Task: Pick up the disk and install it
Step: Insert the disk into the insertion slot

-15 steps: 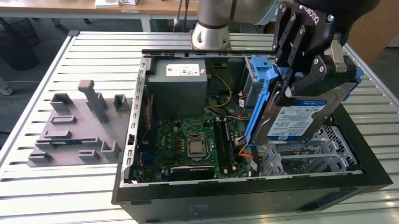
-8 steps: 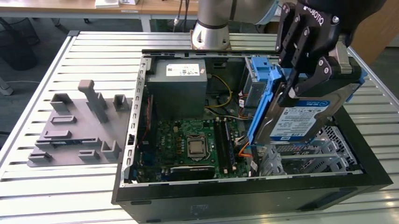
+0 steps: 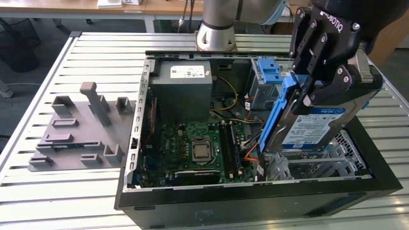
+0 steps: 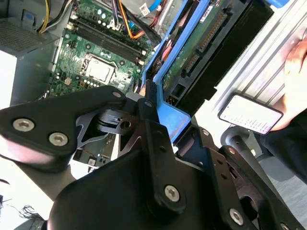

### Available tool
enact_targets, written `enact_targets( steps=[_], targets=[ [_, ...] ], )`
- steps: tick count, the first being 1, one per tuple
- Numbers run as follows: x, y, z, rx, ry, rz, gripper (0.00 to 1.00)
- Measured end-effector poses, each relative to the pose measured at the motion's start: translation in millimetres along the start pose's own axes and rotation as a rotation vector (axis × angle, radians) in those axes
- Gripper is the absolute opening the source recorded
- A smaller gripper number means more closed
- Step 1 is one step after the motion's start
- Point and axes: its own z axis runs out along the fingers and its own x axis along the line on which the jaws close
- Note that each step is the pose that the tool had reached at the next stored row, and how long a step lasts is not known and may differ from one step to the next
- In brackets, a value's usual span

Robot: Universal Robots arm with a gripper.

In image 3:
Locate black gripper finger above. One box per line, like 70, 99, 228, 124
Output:
303, 50, 384, 108
288, 6, 332, 115

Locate hard disk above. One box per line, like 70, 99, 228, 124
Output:
259, 69, 384, 154

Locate metal disk bay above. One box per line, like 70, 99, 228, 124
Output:
268, 130, 367, 182

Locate brown wooden cabinet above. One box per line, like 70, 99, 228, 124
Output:
364, 21, 409, 69

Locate blue plastic drive latch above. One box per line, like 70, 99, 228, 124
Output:
256, 58, 286, 84

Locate metal optical drive cage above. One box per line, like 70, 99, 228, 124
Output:
250, 57, 294, 113

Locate grey power supply unit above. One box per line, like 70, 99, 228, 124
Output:
150, 60, 215, 123

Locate RAM stick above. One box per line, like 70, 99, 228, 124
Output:
230, 123, 243, 177
51, 143, 84, 150

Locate CPU socket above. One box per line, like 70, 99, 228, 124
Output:
190, 138, 216, 167

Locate silver CPU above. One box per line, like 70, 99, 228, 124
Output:
192, 145, 212, 161

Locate green motherboard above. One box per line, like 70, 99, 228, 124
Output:
140, 121, 259, 188

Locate black PC case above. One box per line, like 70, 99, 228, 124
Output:
114, 49, 404, 230

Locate black graphics card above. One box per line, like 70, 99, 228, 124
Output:
172, 169, 222, 186

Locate wooden desk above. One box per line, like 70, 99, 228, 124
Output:
0, 0, 320, 36

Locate grey parts rack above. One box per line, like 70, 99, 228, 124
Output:
28, 81, 138, 173

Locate black bin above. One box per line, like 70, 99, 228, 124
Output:
0, 18, 43, 74

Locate yellow wire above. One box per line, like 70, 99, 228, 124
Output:
211, 76, 239, 112

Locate orange wire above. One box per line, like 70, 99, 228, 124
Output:
244, 143, 262, 165

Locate black cable bundle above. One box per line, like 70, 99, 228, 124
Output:
255, 119, 268, 183

